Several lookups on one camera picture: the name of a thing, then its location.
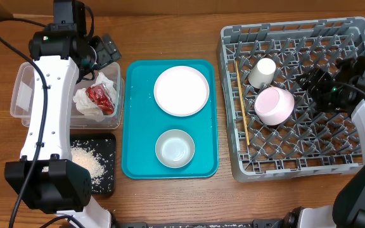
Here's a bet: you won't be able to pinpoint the red snack wrapper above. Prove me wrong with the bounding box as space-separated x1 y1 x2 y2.
86 84 114 115

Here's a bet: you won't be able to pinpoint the white napkin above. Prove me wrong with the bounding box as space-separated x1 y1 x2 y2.
73 72 118 122

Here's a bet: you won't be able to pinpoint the small pink bowl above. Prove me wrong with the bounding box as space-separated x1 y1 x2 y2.
254 87 295 125

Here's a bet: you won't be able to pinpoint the cream paper cup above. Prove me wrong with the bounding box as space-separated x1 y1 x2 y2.
248 58 276 89

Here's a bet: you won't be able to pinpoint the large pink plate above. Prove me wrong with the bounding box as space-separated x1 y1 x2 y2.
153 66 210 117

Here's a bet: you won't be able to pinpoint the wooden chopstick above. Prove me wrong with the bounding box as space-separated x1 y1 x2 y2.
234 60 250 147

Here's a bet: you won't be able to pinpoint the rice and food scraps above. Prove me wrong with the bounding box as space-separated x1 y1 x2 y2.
70 139 115 187

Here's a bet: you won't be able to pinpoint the grey round bowl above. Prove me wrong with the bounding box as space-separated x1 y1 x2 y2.
155 129 195 168

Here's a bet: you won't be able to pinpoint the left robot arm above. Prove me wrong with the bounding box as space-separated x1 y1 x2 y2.
4 22 117 227

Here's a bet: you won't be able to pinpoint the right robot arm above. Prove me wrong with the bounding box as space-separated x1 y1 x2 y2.
281 56 365 227

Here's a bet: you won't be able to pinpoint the clear plastic waste bin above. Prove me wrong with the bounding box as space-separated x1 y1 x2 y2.
10 62 124 129

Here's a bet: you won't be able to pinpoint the brown cardboard backdrop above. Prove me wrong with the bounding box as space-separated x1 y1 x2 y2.
0 0 365 16

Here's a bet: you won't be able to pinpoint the grey plastic dish rack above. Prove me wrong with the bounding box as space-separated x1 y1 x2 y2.
218 17 365 182

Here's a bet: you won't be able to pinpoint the teal plastic serving tray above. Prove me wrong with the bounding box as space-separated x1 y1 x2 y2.
122 59 219 179

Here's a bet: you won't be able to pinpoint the black plastic tray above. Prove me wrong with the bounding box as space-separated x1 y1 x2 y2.
69 132 117 196

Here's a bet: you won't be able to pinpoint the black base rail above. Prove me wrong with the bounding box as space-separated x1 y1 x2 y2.
115 218 297 228

